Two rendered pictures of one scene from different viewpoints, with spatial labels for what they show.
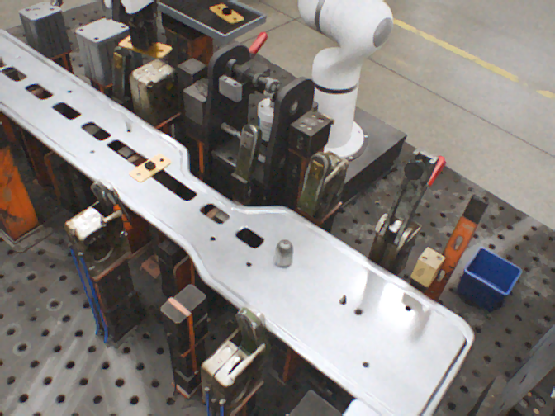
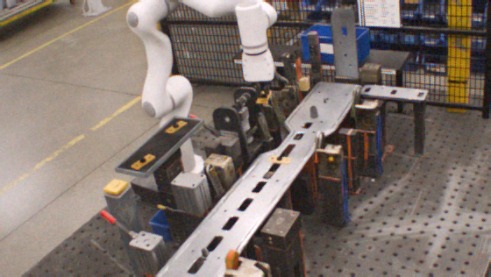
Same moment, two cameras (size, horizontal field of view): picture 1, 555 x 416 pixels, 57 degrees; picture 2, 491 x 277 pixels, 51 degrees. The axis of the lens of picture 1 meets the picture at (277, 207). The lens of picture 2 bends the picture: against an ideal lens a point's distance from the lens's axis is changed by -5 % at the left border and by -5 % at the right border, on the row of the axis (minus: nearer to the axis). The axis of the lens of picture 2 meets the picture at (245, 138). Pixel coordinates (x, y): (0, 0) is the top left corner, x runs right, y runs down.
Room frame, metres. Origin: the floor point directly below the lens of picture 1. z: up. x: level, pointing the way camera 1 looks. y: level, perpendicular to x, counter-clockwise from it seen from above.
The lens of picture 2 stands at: (0.89, 1.93, 2.07)
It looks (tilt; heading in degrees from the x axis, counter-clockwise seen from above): 30 degrees down; 269
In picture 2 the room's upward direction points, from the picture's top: 10 degrees counter-clockwise
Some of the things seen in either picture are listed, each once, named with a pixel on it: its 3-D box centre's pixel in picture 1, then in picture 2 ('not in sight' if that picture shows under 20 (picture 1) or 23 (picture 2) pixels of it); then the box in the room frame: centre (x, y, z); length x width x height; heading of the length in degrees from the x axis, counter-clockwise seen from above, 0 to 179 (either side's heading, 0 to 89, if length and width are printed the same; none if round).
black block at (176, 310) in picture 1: (189, 347); (350, 161); (0.45, 0.13, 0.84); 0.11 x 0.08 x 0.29; 145
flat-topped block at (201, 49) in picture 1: (192, 86); (175, 197); (1.15, 0.26, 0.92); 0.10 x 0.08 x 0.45; 55
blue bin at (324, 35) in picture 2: not in sight; (335, 43); (0.31, -0.54, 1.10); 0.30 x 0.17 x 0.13; 139
